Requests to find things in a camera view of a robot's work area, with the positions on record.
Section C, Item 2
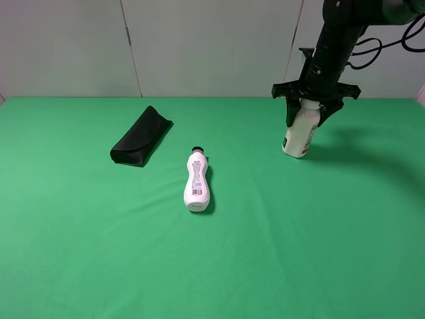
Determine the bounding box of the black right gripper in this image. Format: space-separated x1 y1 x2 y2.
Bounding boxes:
272 48 361 127

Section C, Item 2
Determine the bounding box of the white milk bottle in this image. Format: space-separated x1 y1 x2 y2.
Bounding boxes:
282 99 320 158

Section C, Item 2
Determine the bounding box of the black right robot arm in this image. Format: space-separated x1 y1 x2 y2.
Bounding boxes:
272 1 424 127

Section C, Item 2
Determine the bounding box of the green tablecloth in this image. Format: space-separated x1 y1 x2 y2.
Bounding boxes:
1 98 424 318

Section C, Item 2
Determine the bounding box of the white lying lotion bottle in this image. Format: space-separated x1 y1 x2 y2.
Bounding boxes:
183 146 211 213

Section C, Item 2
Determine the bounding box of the black glasses case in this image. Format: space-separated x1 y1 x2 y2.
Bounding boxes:
110 106 173 167

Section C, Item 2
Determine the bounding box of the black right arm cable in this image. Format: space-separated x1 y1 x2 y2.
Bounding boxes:
347 15 425 71

